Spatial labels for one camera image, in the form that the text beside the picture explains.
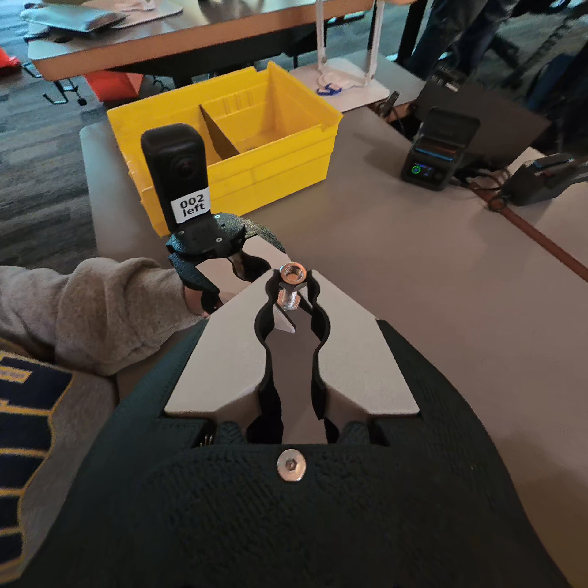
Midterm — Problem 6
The black desktop device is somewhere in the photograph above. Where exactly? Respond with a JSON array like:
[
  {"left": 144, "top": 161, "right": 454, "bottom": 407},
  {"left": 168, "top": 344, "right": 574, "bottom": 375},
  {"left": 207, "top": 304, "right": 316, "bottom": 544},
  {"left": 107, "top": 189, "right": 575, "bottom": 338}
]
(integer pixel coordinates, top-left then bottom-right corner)
[{"left": 503, "top": 154, "right": 588, "bottom": 207}]

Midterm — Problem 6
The person's left hand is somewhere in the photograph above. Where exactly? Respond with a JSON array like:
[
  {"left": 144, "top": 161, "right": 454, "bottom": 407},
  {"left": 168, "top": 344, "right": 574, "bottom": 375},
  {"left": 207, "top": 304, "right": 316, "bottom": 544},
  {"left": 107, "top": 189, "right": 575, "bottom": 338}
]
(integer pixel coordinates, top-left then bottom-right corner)
[{"left": 184, "top": 286, "right": 212, "bottom": 319}]

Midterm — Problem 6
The person's left forearm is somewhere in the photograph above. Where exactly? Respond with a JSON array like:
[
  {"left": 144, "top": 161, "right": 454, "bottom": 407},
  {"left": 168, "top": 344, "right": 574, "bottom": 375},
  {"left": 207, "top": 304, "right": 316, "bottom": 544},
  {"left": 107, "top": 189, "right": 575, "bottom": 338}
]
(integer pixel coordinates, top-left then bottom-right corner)
[{"left": 0, "top": 256, "right": 207, "bottom": 378}]

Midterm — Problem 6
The black cable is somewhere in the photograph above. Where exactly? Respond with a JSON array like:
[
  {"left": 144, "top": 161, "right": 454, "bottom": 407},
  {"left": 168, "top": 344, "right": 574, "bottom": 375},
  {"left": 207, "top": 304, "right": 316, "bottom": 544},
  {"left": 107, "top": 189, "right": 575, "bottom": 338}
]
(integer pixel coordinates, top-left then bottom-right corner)
[{"left": 452, "top": 168, "right": 513, "bottom": 212}]

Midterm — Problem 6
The red plastic bin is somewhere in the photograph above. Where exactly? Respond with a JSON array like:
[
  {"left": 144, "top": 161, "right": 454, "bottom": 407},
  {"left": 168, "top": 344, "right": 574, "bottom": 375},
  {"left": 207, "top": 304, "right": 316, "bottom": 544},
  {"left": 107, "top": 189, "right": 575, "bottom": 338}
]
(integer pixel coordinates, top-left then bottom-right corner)
[{"left": 85, "top": 70, "right": 144, "bottom": 103}]

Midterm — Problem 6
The black label printer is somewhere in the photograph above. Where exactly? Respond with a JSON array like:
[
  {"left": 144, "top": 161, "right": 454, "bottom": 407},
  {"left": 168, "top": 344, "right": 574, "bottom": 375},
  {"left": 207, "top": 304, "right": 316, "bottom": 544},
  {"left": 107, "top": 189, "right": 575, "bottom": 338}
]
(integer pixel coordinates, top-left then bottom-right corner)
[{"left": 401, "top": 107, "right": 481, "bottom": 192}]

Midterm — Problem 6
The wooden background table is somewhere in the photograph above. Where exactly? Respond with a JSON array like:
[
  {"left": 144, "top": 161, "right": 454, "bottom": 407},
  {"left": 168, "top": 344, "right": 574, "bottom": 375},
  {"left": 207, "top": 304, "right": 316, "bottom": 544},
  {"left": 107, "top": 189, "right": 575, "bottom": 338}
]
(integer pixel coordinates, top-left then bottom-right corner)
[{"left": 28, "top": 0, "right": 416, "bottom": 83}]

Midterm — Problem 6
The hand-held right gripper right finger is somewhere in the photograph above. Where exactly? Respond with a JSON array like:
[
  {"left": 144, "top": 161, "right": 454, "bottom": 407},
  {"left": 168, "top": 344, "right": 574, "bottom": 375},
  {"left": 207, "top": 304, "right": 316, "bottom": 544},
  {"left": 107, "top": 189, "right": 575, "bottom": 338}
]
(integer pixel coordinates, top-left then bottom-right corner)
[{"left": 301, "top": 269, "right": 420, "bottom": 430}]

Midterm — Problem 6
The white cloth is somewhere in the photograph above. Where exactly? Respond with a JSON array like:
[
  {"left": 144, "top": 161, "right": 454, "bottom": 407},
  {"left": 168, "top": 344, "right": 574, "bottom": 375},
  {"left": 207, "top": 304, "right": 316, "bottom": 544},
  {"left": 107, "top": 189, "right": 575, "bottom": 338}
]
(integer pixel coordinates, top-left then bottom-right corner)
[{"left": 318, "top": 68, "right": 364, "bottom": 94}]

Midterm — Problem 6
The grey pouch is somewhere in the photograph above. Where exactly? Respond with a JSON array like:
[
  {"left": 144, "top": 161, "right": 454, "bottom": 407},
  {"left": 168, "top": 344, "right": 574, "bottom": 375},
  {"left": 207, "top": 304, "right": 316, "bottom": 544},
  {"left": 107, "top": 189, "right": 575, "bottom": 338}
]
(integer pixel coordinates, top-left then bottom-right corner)
[{"left": 20, "top": 4, "right": 130, "bottom": 34}]

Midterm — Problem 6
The silver hex nut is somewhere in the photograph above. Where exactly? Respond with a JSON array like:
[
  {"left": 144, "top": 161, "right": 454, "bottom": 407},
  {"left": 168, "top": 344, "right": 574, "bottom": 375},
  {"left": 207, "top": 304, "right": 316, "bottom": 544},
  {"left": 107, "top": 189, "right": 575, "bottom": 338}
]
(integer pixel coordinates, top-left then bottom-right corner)
[{"left": 279, "top": 262, "right": 307, "bottom": 288}]

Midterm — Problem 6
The instruction sheet on stand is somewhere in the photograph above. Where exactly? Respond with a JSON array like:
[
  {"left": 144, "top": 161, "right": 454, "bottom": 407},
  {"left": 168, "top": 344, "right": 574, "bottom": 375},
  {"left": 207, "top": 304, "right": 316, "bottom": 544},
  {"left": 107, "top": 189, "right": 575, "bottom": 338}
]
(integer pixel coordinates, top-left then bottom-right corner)
[{"left": 289, "top": 0, "right": 425, "bottom": 114}]

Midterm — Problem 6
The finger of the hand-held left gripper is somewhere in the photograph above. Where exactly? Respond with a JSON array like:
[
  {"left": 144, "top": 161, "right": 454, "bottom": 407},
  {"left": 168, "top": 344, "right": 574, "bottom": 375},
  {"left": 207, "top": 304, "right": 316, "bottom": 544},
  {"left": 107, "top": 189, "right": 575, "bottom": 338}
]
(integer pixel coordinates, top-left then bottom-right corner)
[
  {"left": 274, "top": 301, "right": 297, "bottom": 334},
  {"left": 201, "top": 250, "right": 273, "bottom": 307}
]

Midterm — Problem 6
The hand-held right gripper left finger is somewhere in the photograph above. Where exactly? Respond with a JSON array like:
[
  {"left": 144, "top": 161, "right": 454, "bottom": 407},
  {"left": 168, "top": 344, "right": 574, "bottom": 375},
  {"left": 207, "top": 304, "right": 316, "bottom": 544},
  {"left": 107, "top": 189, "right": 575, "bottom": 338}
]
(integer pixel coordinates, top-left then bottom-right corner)
[{"left": 164, "top": 269, "right": 283, "bottom": 430}]

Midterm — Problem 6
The black laptop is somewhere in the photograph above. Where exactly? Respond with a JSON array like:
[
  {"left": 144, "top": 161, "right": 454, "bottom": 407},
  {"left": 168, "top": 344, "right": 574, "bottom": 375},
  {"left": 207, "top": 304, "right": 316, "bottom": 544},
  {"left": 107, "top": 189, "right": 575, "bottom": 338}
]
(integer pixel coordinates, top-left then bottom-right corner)
[{"left": 415, "top": 75, "right": 552, "bottom": 172}]

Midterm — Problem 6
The yellow plastic bin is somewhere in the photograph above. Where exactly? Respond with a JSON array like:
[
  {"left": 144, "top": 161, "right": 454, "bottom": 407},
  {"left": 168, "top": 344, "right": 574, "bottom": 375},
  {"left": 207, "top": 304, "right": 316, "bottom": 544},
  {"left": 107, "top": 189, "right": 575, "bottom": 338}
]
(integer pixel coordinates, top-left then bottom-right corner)
[{"left": 107, "top": 61, "right": 344, "bottom": 237}]

